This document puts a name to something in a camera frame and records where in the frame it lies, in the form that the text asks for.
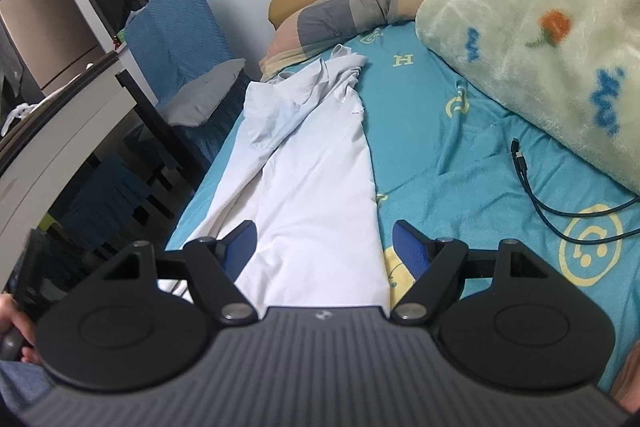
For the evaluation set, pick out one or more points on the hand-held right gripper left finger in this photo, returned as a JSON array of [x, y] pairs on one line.
[[245, 247]]

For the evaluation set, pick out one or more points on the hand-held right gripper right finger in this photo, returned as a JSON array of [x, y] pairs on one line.
[[407, 248]]

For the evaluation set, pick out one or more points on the white shirt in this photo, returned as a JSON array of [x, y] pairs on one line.
[[310, 187]]

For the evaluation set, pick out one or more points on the person's right forearm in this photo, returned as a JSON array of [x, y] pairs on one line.
[[629, 377]]

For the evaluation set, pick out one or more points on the person's left hand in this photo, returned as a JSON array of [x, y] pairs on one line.
[[17, 319]]

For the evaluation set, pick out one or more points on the teal printed bed sheet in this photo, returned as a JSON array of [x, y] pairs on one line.
[[450, 167]]

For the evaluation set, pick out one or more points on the stool with blue cover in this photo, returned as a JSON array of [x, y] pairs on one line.
[[105, 202]]

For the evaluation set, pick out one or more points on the person's jeans leg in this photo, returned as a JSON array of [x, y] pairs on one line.
[[22, 384]]

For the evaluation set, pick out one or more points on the white table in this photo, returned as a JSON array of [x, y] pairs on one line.
[[55, 142]]

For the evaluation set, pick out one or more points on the grey seat cushion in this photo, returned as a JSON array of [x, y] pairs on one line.
[[205, 94]]

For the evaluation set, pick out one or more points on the white plastic bag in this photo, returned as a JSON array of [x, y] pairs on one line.
[[17, 114]]

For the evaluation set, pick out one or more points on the chair with blue cover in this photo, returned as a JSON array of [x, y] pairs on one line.
[[175, 22]]

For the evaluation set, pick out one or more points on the brown refrigerator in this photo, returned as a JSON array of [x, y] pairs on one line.
[[50, 32]]

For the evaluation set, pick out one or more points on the checked pillow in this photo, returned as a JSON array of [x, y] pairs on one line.
[[340, 12]]

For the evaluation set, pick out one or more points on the green printed fleece blanket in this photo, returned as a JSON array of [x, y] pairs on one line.
[[540, 32]]

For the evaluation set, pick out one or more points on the black wooden frame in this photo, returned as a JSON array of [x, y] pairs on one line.
[[160, 127]]

